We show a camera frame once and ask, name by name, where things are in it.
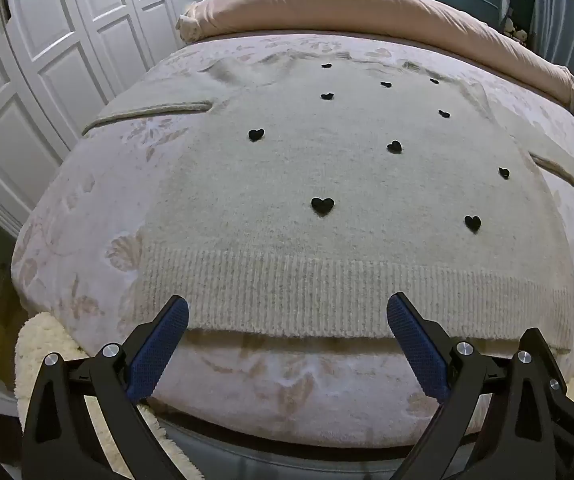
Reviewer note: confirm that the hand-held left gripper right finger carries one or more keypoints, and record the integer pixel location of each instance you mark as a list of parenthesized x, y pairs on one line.
[(414, 347)]

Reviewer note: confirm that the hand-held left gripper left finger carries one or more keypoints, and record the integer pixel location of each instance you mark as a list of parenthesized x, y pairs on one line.
[(159, 347)]

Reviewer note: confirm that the cream knit sweater black hearts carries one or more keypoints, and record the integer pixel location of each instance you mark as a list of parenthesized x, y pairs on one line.
[(317, 170)]

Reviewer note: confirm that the pale floral plush blanket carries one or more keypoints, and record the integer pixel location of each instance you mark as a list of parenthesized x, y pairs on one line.
[(267, 385)]

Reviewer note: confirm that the cream fluffy rug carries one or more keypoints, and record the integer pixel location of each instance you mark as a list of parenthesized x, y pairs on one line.
[(42, 340)]

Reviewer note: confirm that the grey bed base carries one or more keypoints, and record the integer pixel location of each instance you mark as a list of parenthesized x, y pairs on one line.
[(292, 465)]

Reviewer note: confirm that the white panelled wardrobe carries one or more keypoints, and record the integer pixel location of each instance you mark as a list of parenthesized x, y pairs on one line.
[(42, 60)]

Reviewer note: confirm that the small plush toys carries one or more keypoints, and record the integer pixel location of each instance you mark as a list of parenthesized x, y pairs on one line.
[(512, 27)]

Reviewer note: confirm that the pink duvet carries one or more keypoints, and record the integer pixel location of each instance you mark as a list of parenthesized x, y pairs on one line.
[(367, 5)]

